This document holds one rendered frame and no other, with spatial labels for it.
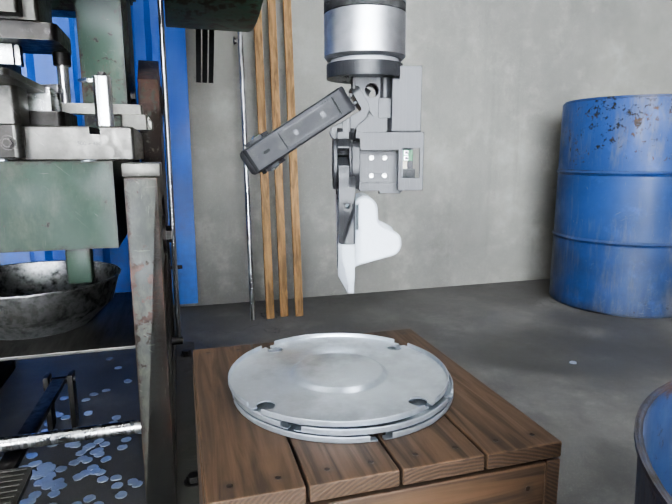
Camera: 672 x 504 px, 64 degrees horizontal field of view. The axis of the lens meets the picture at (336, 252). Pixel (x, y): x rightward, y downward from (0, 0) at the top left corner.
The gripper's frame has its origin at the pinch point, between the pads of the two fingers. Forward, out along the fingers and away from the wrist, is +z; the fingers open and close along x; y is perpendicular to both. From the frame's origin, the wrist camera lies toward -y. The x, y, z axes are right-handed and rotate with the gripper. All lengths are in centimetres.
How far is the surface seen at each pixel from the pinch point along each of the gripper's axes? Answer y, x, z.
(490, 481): 15.5, -1.4, 22.0
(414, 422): 8.1, 3.0, 17.6
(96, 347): -43, 42, 23
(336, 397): -0.4, 8.2, 16.9
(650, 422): 21.8, -16.4, 7.4
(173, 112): -62, 173, -29
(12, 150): -54, 40, -13
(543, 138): 110, 222, -19
